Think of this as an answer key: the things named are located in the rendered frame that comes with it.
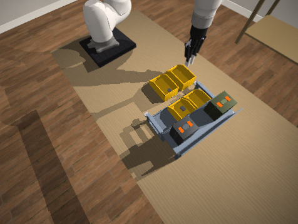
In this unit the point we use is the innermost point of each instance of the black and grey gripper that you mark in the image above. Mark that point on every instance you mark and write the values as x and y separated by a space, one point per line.
194 44

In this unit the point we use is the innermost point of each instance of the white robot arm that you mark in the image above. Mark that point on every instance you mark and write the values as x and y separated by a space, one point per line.
102 17

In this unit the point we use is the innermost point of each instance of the grey metal shelf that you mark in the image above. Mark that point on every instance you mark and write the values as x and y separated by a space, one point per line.
162 122

